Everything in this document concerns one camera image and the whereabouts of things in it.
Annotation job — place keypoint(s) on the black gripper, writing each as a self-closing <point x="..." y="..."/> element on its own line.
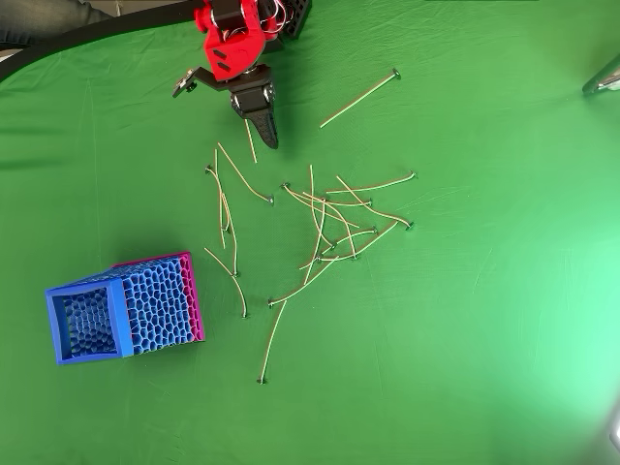
<point x="253" y="98"/>

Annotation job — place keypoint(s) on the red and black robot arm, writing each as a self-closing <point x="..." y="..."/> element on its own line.
<point x="232" y="48"/>

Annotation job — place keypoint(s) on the blue and magenta lattice basket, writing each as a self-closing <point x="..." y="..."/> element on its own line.
<point x="155" y="300"/>

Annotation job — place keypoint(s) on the dark denim fabric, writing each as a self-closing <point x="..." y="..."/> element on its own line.
<point x="39" y="19"/>

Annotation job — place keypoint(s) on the chrome tube stand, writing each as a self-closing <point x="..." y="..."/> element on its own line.
<point x="605" y="80"/>

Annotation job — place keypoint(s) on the small camera on black bracket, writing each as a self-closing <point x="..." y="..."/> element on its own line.
<point x="184" y="86"/>

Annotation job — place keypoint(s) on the black perforated arm base plate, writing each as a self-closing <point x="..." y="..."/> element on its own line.
<point x="298" y="19"/>

